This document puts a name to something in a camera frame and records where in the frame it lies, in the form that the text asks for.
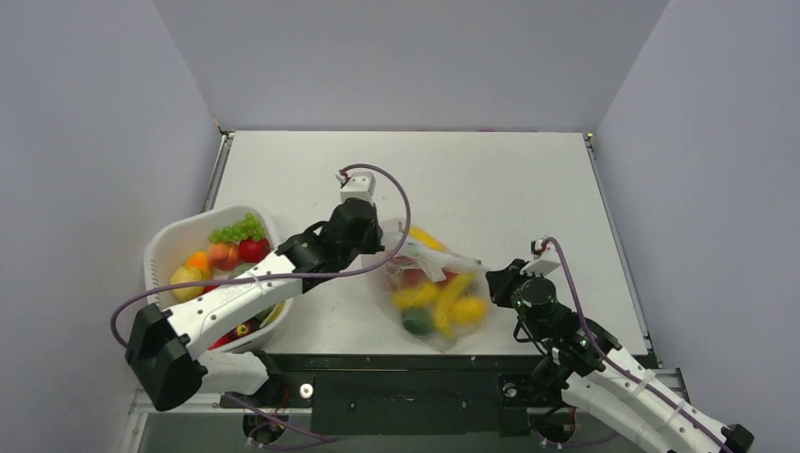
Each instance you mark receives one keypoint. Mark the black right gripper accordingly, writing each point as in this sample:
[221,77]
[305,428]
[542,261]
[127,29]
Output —
[502,282]

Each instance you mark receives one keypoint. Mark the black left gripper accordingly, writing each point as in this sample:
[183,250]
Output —
[375,243]

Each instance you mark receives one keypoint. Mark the clear printed plastic bag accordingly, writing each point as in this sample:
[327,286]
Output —
[414,276]

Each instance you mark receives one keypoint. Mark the yellow fake banana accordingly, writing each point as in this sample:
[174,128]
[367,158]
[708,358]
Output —
[446,298]

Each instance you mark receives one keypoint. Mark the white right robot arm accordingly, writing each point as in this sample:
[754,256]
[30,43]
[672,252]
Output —
[587,368]

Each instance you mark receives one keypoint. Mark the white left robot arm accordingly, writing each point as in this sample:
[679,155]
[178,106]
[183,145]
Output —
[171,351]

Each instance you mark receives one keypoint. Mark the red fake apple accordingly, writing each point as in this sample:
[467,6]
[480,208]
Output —
[252,251]

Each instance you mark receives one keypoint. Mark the green fake grapes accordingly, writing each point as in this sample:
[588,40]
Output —
[249,227]

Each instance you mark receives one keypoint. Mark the small green fake fruit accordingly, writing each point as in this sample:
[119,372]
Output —
[417,321]

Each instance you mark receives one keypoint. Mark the green fake melon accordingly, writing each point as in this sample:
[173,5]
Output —
[242,271]

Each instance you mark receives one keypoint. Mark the fake peach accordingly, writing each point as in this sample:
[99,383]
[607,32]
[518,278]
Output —
[223,256]

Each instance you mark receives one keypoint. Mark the red fake pepper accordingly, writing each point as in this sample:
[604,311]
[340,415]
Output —
[240,331]

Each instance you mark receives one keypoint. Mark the orange fake fruit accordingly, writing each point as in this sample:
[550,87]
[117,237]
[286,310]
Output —
[199,260]

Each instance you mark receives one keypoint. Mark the white plastic basket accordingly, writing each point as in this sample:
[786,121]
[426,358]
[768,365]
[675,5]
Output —
[176,242]

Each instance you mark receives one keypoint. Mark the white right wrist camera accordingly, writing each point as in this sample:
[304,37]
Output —
[545,259]

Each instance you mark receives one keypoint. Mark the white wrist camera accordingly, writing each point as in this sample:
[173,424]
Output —
[357,185]
[545,259]

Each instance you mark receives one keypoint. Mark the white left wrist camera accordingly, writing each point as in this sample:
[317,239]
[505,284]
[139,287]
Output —
[357,185]

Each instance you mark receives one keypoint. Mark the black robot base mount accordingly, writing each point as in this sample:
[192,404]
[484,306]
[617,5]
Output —
[409,395]

